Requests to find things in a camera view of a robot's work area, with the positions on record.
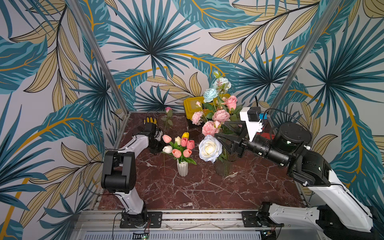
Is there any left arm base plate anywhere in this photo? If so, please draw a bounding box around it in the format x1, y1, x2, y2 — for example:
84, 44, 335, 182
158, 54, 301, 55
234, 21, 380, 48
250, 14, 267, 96
120, 212, 163, 229

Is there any glass vase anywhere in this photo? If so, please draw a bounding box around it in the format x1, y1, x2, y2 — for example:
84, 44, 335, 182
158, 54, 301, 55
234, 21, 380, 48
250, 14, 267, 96
214, 149, 238, 177

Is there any yellow work glove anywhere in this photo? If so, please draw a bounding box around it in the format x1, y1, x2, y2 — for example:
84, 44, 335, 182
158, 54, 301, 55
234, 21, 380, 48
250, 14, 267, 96
144, 117, 158, 125

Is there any yellow toolbox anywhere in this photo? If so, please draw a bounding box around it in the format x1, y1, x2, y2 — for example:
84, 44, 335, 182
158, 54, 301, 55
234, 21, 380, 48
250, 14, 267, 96
184, 94, 230, 120

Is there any red work glove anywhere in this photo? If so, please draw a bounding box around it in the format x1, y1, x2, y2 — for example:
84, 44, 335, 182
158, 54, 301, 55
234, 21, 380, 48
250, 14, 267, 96
261, 132, 275, 140

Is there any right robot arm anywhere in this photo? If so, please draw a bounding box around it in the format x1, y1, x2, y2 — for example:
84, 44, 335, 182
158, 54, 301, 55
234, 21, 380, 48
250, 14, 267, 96
216, 122, 378, 240

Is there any white ribbed vase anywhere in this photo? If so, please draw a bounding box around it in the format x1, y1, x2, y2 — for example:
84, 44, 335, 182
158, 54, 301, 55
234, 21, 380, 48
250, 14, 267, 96
177, 162, 189, 177

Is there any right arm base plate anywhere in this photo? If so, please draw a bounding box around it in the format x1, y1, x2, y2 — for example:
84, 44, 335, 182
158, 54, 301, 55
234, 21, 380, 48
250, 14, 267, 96
241, 211, 270, 228

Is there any white rose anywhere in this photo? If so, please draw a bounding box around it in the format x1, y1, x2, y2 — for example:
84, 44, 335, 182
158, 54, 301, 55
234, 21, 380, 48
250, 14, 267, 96
199, 135, 223, 163

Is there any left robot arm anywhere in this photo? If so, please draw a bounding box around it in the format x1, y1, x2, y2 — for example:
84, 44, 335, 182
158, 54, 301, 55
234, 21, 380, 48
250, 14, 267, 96
101, 123, 162, 215

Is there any magenta rose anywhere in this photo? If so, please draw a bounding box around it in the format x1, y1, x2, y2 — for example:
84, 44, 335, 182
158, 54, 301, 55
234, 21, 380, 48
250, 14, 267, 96
161, 107, 173, 130

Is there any tulip bouquet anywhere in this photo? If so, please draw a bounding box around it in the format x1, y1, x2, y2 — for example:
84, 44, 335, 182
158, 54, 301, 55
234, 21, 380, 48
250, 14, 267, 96
162, 132, 197, 165

